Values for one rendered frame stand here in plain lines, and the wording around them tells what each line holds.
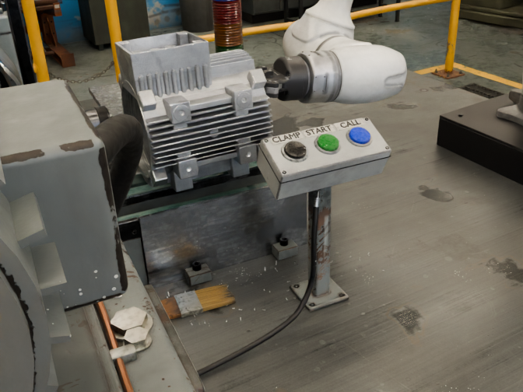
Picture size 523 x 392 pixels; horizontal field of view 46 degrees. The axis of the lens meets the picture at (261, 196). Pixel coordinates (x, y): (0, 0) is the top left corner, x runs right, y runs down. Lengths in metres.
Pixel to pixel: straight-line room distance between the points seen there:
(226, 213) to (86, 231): 0.76
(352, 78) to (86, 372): 0.83
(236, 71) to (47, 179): 0.77
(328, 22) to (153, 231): 0.52
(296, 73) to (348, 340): 0.44
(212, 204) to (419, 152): 0.64
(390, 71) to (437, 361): 0.51
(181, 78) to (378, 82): 0.36
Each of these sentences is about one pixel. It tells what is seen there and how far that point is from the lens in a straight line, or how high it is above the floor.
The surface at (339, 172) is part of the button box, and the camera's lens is 0.84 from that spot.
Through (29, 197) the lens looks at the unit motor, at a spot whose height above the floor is 1.30.
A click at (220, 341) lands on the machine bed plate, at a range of 0.91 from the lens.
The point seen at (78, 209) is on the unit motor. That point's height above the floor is 1.29.
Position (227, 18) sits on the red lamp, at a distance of 1.29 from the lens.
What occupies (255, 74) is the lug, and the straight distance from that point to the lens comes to 0.98.
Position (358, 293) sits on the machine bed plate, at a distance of 1.00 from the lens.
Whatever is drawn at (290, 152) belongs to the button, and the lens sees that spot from 0.81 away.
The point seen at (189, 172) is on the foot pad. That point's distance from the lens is 0.95.
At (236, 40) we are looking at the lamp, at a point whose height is 1.09.
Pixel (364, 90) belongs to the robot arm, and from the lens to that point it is 1.11.
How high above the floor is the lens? 1.40
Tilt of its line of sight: 28 degrees down
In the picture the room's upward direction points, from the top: 2 degrees counter-clockwise
